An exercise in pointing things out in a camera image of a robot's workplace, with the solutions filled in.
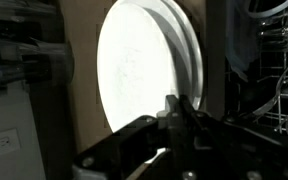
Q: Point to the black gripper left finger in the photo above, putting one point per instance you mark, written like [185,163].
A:
[170,133]

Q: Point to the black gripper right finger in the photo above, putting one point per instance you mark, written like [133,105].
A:
[224,136]

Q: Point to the white dinner plate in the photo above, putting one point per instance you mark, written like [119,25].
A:
[130,66]
[200,66]
[185,56]

